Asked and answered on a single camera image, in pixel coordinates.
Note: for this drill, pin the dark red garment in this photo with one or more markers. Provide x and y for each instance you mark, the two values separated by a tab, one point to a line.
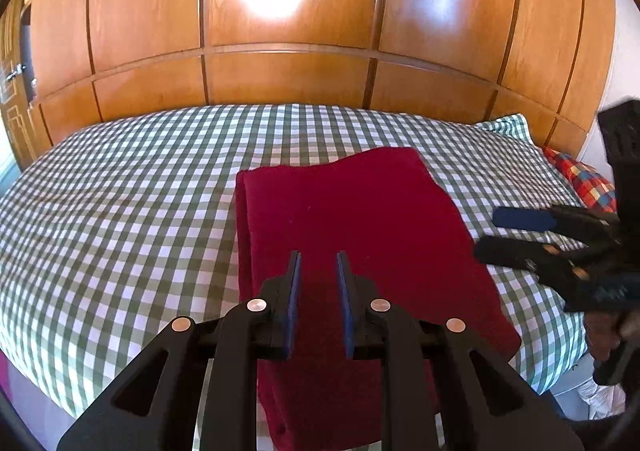
375	211

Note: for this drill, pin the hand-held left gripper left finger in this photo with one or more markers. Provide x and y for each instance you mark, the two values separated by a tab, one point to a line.
295	306

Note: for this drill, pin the person's right hand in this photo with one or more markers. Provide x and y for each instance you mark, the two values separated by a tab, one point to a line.
602	331

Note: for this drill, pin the red plaid pillow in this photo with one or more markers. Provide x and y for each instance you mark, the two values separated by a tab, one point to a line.
585	181

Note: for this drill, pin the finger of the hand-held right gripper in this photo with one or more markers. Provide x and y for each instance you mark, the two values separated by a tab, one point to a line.
510	253
520	217

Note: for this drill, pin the green checked pillow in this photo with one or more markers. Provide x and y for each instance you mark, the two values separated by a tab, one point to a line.
510	126

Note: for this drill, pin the wooden door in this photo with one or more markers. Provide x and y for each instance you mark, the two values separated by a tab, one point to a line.
15	121

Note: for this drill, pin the white cloth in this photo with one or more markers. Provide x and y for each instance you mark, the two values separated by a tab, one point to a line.
600	401

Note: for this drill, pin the wooden wardrobe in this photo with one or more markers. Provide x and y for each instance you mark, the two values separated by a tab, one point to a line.
300	76

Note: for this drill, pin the bed with green checked sheet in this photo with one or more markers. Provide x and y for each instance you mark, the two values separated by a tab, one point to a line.
125	211

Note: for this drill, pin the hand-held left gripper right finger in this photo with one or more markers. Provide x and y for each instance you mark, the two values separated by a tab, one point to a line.
345	306

